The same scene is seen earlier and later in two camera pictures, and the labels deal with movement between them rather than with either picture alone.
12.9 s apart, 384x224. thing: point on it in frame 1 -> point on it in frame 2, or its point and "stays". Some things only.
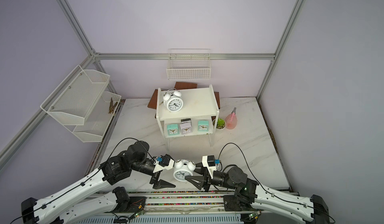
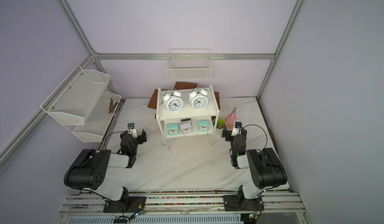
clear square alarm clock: [186, 121] stays
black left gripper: [161, 183] -> [139, 137]
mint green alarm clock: [203, 126] stays
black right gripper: [205, 179] -> [228, 138]
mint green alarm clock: [173, 129] stays
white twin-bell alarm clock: [173, 100] stays
